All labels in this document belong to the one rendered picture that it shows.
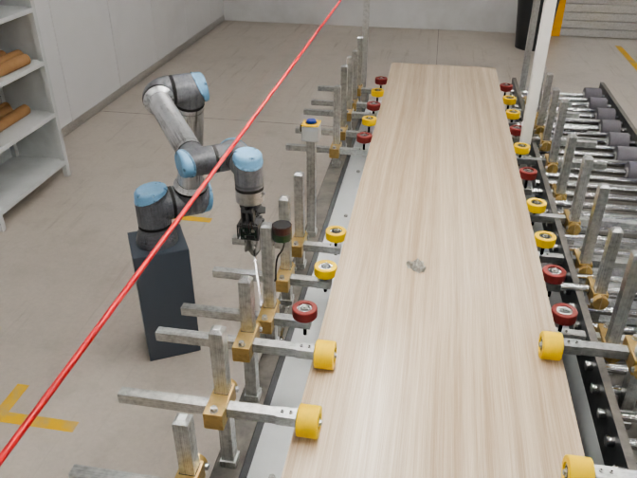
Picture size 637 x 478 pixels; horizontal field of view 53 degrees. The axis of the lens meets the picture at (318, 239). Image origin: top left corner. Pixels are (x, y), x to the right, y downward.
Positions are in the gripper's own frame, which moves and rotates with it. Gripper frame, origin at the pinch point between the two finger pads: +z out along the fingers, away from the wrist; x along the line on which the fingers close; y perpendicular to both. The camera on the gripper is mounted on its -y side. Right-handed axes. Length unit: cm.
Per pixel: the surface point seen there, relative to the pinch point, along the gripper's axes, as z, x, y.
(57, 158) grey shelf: 82, -223, -236
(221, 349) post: -12, 9, 65
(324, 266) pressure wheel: 8.4, 22.7, -7.6
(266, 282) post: 1.9, 7.6, 14.4
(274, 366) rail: 29.2, 11.2, 22.8
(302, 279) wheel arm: 14.2, 14.9, -7.3
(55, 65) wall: 34, -260, -317
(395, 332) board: 9, 50, 23
